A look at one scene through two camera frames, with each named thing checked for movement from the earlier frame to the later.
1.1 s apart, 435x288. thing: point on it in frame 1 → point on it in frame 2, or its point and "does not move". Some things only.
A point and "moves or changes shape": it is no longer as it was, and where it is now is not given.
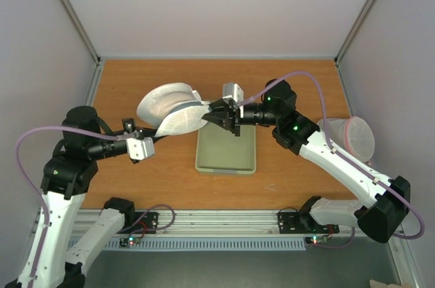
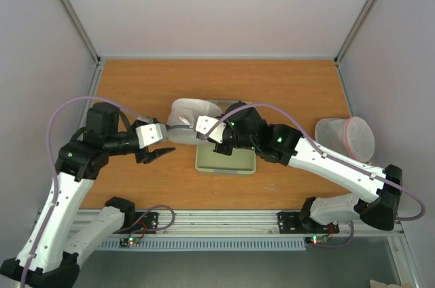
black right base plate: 302,223 does not move
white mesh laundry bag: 173,109 moves or changes shape
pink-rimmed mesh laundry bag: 354,135 does not move
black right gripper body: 233,117 → 224,147
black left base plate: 145,223 does not move
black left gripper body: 134,130 → 141,157
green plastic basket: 219,151 does not move
